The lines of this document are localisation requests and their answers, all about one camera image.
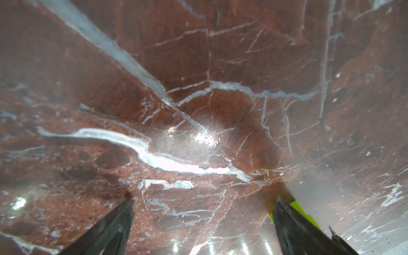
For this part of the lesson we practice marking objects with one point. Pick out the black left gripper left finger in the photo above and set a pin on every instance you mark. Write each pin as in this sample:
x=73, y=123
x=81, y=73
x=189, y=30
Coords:
x=109, y=236

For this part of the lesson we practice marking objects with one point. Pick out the long green lego brick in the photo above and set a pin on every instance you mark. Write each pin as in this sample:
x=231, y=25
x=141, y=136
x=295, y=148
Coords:
x=289, y=224

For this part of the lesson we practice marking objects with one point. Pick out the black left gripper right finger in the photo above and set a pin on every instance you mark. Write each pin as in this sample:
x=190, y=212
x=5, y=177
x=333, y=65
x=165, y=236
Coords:
x=305, y=239

